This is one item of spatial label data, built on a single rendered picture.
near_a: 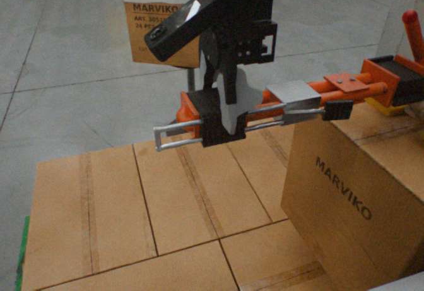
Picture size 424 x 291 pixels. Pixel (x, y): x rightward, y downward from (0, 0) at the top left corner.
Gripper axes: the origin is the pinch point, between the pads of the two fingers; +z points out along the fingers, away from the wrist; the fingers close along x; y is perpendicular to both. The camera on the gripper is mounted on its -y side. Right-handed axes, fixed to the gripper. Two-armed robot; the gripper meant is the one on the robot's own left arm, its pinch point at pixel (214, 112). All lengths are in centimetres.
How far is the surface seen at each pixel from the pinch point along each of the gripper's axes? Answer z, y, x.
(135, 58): 56, 6, 151
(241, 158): 66, 33, 58
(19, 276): 120, -71, 72
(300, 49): 122, 197, 259
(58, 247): 66, -40, 38
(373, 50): 122, 272, 229
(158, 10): 27, 20, 142
